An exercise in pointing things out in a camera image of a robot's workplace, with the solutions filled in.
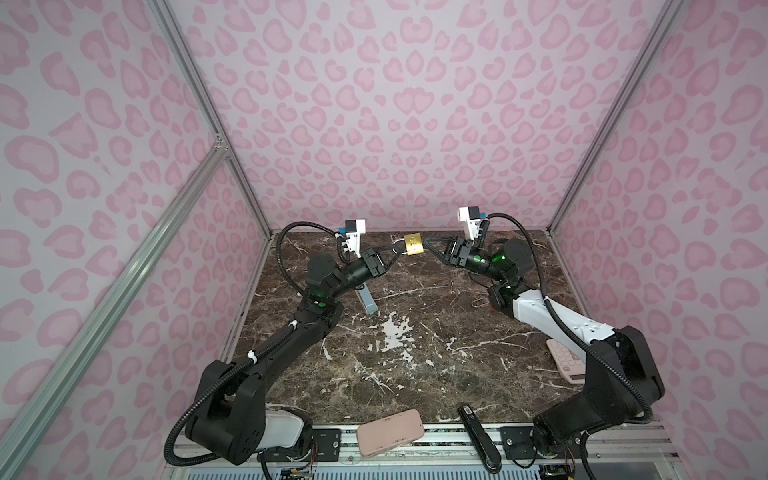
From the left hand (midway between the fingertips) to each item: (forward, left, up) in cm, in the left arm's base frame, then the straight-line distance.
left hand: (406, 246), depth 67 cm
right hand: (0, -5, 0) cm, 5 cm away
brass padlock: (+2, -2, -2) cm, 3 cm away
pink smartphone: (-30, +5, -35) cm, 47 cm away
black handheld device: (-35, -18, -32) cm, 51 cm away
